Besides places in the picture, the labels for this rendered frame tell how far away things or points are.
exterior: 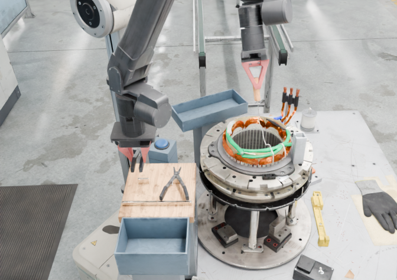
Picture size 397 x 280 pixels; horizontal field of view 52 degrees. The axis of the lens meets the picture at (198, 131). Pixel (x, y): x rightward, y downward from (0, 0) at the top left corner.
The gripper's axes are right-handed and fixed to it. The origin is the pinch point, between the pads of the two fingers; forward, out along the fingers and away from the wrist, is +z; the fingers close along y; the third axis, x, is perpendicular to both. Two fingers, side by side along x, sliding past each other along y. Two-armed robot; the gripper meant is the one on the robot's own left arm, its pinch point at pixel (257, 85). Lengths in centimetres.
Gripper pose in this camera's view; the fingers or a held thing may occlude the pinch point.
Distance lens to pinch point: 105.0
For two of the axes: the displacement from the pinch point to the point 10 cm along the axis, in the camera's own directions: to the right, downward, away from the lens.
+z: 1.4, 9.6, 2.5
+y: 1.0, -2.6, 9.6
